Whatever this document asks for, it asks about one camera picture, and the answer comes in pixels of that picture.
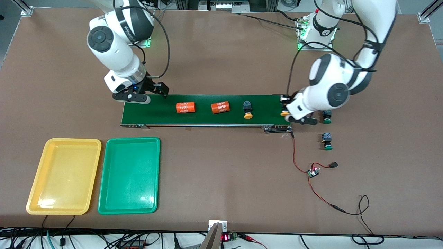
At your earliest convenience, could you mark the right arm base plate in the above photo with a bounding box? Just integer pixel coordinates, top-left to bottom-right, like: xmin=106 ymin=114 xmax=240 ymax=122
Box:
xmin=138 ymin=10 xmax=155 ymax=48

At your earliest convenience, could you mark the yellow plastic tray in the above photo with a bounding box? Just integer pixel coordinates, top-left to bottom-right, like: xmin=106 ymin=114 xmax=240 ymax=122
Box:
xmin=26 ymin=138 xmax=102 ymax=215

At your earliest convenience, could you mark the green plastic tray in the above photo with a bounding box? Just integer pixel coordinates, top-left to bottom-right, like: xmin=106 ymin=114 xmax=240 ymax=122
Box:
xmin=98 ymin=137 xmax=161 ymax=215

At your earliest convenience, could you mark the red clip lead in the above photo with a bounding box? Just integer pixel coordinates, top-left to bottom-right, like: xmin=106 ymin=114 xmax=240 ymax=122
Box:
xmin=239 ymin=234 xmax=269 ymax=249

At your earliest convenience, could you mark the red black power lead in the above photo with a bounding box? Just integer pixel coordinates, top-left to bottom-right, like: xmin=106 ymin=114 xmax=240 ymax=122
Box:
xmin=308 ymin=176 xmax=385 ymax=244

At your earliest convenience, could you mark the grey metal camera mount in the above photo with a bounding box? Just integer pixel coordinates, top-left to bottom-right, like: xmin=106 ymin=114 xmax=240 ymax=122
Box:
xmin=200 ymin=220 xmax=228 ymax=249

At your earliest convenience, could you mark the black plug on red lead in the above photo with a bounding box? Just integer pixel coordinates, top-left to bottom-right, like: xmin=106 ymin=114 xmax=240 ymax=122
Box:
xmin=311 ymin=161 xmax=339 ymax=170

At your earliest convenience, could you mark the black cable on table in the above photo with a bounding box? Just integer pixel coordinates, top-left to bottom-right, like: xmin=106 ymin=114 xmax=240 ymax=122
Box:
xmin=239 ymin=10 xmax=305 ymax=31

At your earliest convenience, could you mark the orange 4680 cylinder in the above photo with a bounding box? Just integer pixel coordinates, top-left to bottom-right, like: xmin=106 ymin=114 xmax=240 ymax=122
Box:
xmin=176 ymin=102 xmax=196 ymax=114
xmin=211 ymin=101 xmax=231 ymax=114

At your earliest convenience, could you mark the aluminium profile post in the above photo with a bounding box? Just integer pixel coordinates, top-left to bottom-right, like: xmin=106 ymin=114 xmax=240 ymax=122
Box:
xmin=418 ymin=0 xmax=443 ymax=24
xmin=12 ymin=0 xmax=34 ymax=17

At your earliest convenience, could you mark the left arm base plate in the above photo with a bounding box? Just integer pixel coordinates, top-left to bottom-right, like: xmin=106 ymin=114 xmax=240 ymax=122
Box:
xmin=296 ymin=17 xmax=334 ymax=52

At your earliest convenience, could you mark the silver equipment frame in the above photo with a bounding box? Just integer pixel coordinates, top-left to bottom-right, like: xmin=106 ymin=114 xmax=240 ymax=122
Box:
xmin=175 ymin=0 xmax=277 ymax=14

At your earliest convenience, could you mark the green belt conveyor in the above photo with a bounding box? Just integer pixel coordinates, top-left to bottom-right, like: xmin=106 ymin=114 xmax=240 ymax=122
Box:
xmin=120 ymin=93 xmax=295 ymax=133

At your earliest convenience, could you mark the red black conveyor cable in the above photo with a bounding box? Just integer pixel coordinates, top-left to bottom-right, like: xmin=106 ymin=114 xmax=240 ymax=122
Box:
xmin=292 ymin=132 xmax=310 ymax=173

